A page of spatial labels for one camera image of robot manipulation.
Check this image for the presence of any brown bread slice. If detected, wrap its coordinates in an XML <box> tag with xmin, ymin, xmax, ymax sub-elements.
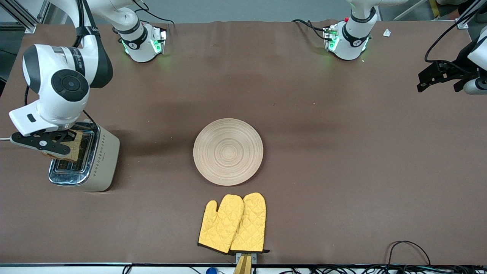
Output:
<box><xmin>41</xmin><ymin>129</ymin><xmax>84</xmax><ymax>162</ymax></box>

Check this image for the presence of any round wooden plate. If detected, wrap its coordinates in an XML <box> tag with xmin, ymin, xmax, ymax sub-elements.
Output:
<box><xmin>193</xmin><ymin>118</ymin><xmax>264</xmax><ymax>186</ymax></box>

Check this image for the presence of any beige chrome two-slot toaster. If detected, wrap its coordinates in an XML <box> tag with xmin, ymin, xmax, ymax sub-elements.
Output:
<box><xmin>48</xmin><ymin>122</ymin><xmax>121</xmax><ymax>192</ymax></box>

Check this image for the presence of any white metal bar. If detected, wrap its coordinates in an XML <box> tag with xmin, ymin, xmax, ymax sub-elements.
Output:
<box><xmin>392</xmin><ymin>0</ymin><xmax>428</xmax><ymax>21</ymax></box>

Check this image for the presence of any brown table cover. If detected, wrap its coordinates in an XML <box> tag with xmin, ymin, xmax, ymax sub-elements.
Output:
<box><xmin>0</xmin><ymin>20</ymin><xmax>487</xmax><ymax>265</ymax></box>

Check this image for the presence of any yellow quilted oven mitt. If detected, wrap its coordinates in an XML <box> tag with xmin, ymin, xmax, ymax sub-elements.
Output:
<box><xmin>198</xmin><ymin>194</ymin><xmax>245</xmax><ymax>255</ymax></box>
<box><xmin>230</xmin><ymin>192</ymin><xmax>270</xmax><ymax>254</ymax></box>

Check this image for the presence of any wooden stick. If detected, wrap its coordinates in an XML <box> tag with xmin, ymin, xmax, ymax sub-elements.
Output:
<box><xmin>233</xmin><ymin>254</ymin><xmax>252</xmax><ymax>274</ymax></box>

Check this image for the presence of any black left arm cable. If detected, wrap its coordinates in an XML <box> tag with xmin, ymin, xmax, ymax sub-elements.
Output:
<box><xmin>425</xmin><ymin>0</ymin><xmax>478</xmax><ymax>64</ymax></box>

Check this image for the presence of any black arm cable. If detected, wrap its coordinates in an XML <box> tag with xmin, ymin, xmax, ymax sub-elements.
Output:
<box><xmin>23</xmin><ymin>0</ymin><xmax>100</xmax><ymax>128</ymax></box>
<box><xmin>425</xmin><ymin>0</ymin><xmax>478</xmax><ymax>64</ymax></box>

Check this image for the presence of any aluminium frame profile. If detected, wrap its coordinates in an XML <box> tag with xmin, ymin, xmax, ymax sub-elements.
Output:
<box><xmin>0</xmin><ymin>0</ymin><xmax>38</xmax><ymax>34</ymax></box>
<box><xmin>457</xmin><ymin>0</ymin><xmax>482</xmax><ymax>29</ymax></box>

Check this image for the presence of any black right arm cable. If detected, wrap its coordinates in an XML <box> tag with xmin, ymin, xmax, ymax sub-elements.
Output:
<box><xmin>23</xmin><ymin>0</ymin><xmax>100</xmax><ymax>128</ymax></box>

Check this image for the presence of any black left base cable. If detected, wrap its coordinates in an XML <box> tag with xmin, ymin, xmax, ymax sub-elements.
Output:
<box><xmin>292</xmin><ymin>19</ymin><xmax>327</xmax><ymax>40</ymax></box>

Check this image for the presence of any black base cable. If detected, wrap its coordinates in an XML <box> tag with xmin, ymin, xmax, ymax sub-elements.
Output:
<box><xmin>133</xmin><ymin>0</ymin><xmax>175</xmax><ymax>25</ymax></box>
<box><xmin>292</xmin><ymin>19</ymin><xmax>327</xmax><ymax>40</ymax></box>

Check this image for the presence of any black right base cable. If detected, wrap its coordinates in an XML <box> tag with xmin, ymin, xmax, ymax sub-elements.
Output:
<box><xmin>133</xmin><ymin>0</ymin><xmax>175</xmax><ymax>25</ymax></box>

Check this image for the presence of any black looped cable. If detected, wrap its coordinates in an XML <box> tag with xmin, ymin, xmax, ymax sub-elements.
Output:
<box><xmin>387</xmin><ymin>241</ymin><xmax>431</xmax><ymax>266</ymax></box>

